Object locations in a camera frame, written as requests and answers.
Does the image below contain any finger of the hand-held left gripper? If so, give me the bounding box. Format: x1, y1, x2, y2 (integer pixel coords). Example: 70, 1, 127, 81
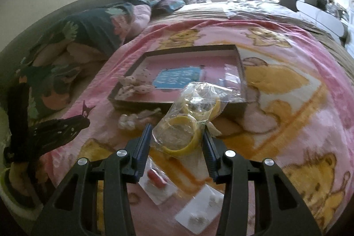
29, 101, 96, 140
11, 132, 83, 163

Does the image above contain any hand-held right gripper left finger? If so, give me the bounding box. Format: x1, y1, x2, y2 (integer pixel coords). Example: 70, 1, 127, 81
30, 123, 153, 236

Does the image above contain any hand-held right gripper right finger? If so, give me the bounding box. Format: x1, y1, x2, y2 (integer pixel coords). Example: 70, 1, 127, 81
202, 128, 323, 236

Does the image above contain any red earrings packet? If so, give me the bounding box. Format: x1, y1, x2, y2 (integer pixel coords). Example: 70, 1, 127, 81
138, 157, 179, 205

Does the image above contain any pearl hair clip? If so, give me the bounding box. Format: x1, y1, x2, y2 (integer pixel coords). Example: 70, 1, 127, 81
118, 108, 163, 130

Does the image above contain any clear bag of yellow bangles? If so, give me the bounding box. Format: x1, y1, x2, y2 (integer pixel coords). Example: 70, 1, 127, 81
151, 81, 230, 156

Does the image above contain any white earring card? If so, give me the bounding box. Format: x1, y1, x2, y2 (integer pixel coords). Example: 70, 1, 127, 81
175, 187, 225, 235

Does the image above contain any cardboard box tray pink inside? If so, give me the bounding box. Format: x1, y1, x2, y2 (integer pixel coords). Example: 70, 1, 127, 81
108, 44, 248, 119

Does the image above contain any polka dot fabric bow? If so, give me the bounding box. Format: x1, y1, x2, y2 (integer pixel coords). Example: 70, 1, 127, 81
116, 70, 152, 95

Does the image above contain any pink bear printed blanket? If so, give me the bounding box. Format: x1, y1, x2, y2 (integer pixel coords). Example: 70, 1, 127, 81
41, 19, 353, 236

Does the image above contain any dark floral quilt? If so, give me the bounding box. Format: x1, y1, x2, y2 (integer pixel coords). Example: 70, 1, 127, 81
8, 0, 152, 120

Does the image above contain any clear plastic sheet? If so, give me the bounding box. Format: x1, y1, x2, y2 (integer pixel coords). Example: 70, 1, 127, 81
225, 0, 281, 21

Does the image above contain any blue purple pillow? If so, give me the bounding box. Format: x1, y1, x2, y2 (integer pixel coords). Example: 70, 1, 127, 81
151, 0, 185, 15

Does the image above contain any white furniture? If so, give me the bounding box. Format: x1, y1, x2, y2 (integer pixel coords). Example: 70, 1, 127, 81
281, 0, 349, 41

